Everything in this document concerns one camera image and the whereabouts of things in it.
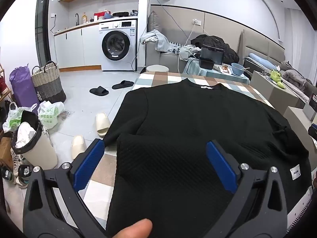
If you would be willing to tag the pale grey clothes pile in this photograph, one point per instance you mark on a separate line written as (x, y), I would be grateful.
(185, 50)

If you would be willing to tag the black pan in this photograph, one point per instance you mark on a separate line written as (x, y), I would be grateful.
(120, 14)

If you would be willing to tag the cream trash bin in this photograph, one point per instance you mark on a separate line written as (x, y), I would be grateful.
(40, 151)

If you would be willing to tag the white wall socket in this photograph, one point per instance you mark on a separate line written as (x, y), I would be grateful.
(197, 22)

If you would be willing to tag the person's left hand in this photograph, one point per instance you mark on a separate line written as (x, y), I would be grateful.
(133, 229)

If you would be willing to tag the checkered tablecloth table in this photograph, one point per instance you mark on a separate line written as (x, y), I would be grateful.
(161, 78)

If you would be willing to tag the grey blanket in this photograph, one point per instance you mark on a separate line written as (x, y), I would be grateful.
(294, 76)

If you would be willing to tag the white kitchen base cabinet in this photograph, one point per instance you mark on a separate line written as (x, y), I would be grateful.
(74, 47)

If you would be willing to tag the shallow black tray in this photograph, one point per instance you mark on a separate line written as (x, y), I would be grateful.
(206, 64)

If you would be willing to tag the round white stool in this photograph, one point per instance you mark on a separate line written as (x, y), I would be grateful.
(157, 68)

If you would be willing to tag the tall black container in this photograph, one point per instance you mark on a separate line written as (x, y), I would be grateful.
(211, 53)

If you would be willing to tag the white sneaker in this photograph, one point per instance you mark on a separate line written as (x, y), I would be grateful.
(21, 176)

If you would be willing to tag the white washing machine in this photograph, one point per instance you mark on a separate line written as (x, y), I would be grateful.
(128, 62)

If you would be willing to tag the yellow bottle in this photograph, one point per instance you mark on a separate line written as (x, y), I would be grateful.
(84, 18)

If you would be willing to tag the black jacket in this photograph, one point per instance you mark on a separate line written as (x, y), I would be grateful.
(218, 41)

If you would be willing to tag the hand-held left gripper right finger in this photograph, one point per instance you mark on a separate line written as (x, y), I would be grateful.
(221, 168)

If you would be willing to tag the black slipper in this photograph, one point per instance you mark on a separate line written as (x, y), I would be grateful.
(123, 84)
(99, 91)

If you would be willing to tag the cream slipper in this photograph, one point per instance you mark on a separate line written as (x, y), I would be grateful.
(78, 146)
(103, 124)

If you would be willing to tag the red box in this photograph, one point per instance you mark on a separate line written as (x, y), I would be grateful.
(100, 15)

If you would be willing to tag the grey sofa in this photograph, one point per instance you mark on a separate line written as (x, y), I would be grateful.
(168, 60)

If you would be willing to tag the dark glass door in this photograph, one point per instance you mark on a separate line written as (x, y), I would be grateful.
(43, 24)

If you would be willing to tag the black kitchen faucet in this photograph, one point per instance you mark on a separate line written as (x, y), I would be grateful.
(77, 19)

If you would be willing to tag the teal checked cloth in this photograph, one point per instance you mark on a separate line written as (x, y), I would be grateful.
(193, 67)

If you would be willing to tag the light blue garment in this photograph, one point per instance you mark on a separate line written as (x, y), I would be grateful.
(158, 39)

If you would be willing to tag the clear plastic wrapper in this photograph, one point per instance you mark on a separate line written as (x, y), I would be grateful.
(65, 114)

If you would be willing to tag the grey box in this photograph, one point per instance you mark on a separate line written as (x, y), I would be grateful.
(272, 91)

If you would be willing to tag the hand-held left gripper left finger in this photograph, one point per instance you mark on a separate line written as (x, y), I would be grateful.
(88, 164)

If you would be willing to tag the food package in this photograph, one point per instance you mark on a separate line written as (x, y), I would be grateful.
(223, 69)

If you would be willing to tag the purple bag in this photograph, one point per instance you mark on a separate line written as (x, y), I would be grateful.
(23, 89)

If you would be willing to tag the light blue pillow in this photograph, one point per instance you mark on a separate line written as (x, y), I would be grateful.
(261, 60)

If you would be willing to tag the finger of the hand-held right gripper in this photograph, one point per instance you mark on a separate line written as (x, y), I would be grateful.
(313, 132)

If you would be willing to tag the woven laundry basket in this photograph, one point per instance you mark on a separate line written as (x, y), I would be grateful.
(48, 86)

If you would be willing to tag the green printed plastic bag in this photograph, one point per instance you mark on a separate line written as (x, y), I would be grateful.
(50, 115)
(14, 121)

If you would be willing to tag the blue bowl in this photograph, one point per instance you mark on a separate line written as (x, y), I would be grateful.
(237, 70)

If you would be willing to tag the wooden shoe rack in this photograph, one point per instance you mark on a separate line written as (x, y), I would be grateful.
(5, 89)

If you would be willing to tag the green toy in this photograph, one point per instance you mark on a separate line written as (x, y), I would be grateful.
(277, 78)

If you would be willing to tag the black knit sweater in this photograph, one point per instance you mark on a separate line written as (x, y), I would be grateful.
(178, 119)

